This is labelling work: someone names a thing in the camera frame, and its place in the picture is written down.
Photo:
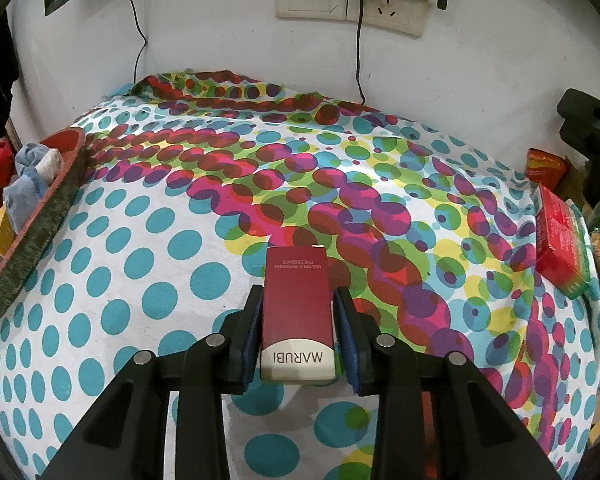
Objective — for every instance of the blue white sock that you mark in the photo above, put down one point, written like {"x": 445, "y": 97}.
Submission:
{"x": 37, "y": 166}

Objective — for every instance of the white power socket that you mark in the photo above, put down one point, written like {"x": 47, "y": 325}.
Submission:
{"x": 408, "y": 17}

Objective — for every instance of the orange snack bag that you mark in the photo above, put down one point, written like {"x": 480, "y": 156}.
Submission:
{"x": 544, "y": 168}

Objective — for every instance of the red green box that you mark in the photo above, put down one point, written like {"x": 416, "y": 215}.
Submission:
{"x": 560, "y": 249}

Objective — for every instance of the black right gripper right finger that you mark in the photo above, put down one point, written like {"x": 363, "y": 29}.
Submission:
{"x": 478, "y": 435}

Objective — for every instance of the colourful polka dot bedsheet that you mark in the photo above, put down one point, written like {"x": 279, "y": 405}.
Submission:
{"x": 193, "y": 176}

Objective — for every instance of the round red tray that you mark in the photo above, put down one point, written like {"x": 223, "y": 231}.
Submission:
{"x": 27, "y": 249}

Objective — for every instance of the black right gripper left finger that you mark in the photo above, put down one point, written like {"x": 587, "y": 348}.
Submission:
{"x": 123, "y": 433}

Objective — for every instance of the black clamp stand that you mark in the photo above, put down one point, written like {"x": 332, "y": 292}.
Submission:
{"x": 581, "y": 131}

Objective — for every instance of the red Marubi box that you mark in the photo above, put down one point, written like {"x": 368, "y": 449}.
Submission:
{"x": 298, "y": 344}

